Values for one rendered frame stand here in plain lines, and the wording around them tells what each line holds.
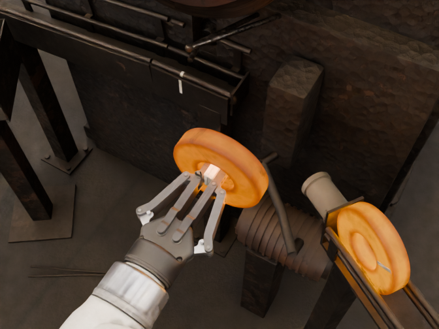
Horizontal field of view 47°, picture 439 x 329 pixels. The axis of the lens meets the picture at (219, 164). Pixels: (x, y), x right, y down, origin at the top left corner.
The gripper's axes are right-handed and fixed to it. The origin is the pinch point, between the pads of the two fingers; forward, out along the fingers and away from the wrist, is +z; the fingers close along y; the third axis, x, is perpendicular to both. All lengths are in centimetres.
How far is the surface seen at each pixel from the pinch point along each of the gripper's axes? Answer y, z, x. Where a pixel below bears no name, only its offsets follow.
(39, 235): -64, -9, -83
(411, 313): 36.4, 0.9, -20.5
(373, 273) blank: 27.9, 1.9, -15.3
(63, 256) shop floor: -53, -11, -84
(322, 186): 13.8, 13.1, -15.6
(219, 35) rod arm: -11.5, 20.1, 4.1
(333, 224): 18.5, 7.9, -17.2
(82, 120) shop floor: -83, 36, -86
